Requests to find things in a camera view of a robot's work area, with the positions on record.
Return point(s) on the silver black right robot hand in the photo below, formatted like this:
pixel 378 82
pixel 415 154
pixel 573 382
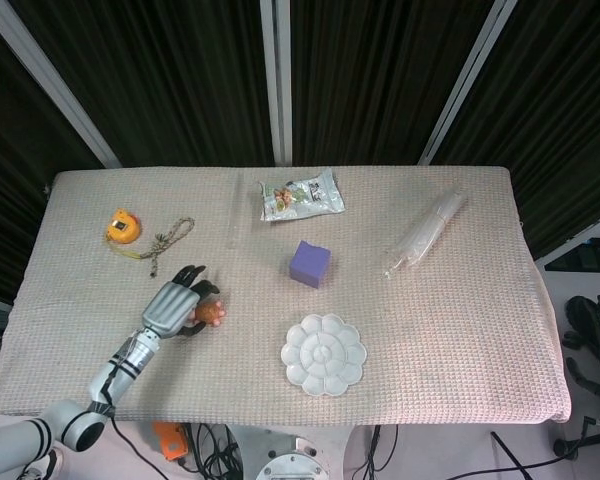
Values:
pixel 587 320

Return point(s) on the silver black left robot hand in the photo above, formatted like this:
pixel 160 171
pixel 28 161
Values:
pixel 172 305

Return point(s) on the small orange toy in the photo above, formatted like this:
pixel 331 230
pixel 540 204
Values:
pixel 210 312

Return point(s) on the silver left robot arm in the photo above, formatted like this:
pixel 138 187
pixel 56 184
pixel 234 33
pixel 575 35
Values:
pixel 122 370

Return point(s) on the grey round robot base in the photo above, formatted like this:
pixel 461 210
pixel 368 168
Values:
pixel 300 455

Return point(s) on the yellow tape measure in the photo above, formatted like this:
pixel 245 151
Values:
pixel 122 229

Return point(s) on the orange handheld device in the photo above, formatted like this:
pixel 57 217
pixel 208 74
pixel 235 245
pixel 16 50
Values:
pixel 170 442

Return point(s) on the purple foam cube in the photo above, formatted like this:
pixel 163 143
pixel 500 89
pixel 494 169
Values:
pixel 310 267

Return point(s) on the white flower paint palette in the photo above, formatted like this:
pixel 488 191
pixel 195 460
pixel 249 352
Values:
pixel 324 354

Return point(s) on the silver snack bag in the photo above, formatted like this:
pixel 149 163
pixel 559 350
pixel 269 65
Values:
pixel 302 200

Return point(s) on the clear plastic tube stack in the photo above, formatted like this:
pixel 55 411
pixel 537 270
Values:
pixel 427 230

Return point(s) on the beige waffle table cloth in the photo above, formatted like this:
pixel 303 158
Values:
pixel 380 350

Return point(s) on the black pleated curtain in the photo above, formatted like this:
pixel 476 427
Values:
pixel 180 75

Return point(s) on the white frame post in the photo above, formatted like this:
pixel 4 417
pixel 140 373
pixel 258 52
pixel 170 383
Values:
pixel 55 85
pixel 277 80
pixel 467 80

